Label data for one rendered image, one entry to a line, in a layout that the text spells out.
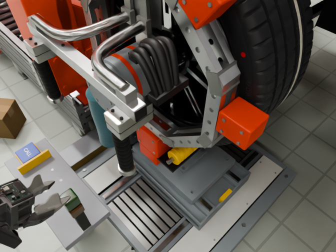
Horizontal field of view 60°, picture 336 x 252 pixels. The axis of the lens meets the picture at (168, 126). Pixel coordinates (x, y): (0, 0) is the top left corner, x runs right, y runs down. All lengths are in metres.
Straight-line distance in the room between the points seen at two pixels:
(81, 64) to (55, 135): 1.23
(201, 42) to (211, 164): 0.85
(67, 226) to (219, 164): 0.71
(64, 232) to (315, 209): 1.18
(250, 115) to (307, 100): 1.47
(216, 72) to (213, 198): 0.85
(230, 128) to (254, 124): 0.06
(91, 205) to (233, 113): 0.60
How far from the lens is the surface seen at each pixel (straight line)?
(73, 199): 0.83
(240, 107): 0.69
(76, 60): 0.67
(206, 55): 0.61
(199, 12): 0.58
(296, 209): 1.63
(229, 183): 1.43
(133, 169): 0.72
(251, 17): 0.64
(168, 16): 0.83
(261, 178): 1.56
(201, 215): 1.34
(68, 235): 1.03
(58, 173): 1.14
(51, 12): 1.10
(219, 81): 0.62
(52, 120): 1.95
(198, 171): 1.34
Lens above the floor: 1.38
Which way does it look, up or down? 51 degrees down
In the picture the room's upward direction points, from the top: straight up
